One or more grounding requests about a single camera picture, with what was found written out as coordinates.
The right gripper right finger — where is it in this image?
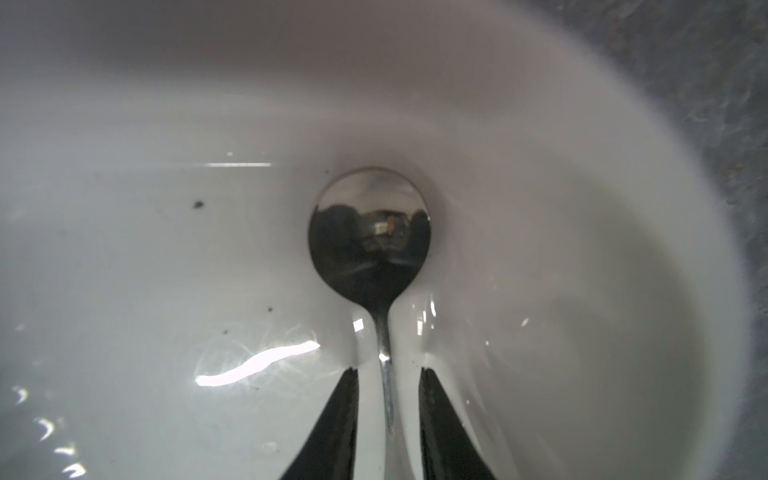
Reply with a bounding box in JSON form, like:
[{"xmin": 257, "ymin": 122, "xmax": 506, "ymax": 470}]
[{"xmin": 419, "ymin": 368, "xmax": 494, "ymax": 480}]

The silver spoon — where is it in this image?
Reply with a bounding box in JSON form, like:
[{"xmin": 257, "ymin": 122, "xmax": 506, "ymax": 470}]
[{"xmin": 308, "ymin": 167, "xmax": 431, "ymax": 435}]

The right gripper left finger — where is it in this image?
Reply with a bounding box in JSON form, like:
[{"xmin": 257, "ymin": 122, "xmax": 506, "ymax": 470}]
[{"xmin": 281, "ymin": 368, "xmax": 359, "ymax": 480}]

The white ceramic dish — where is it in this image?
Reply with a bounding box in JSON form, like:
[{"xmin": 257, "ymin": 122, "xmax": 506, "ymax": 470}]
[{"xmin": 1, "ymin": 1, "xmax": 751, "ymax": 479}]

